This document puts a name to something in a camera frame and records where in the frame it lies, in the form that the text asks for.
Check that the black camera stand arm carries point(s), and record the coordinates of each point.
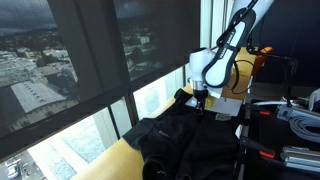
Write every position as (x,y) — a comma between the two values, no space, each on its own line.
(283,57)

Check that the yellow small block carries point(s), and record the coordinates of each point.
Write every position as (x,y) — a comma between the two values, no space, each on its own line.
(210,102)

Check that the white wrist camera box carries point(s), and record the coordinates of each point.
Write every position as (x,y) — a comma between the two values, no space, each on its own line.
(214,92)

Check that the silver aluminium extrusion rails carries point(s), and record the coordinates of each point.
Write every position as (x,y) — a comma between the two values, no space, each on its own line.
(300,160)

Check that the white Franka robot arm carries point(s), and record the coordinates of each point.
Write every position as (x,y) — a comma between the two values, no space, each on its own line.
(223,56)

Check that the black zip vest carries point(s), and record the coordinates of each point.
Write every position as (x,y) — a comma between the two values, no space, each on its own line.
(186,143)

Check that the dark mesh roller shade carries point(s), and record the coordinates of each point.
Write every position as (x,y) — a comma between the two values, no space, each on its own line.
(156,36)
(33,50)

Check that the white plastic cutting board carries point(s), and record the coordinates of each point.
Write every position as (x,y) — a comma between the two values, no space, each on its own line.
(226,106)

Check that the black perforated metal rail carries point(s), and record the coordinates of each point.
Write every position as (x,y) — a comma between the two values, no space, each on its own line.
(245,133)

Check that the grey metal box bar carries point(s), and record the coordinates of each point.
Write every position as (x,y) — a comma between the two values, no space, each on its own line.
(296,112)

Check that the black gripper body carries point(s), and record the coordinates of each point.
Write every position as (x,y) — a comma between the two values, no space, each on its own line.
(200,94)

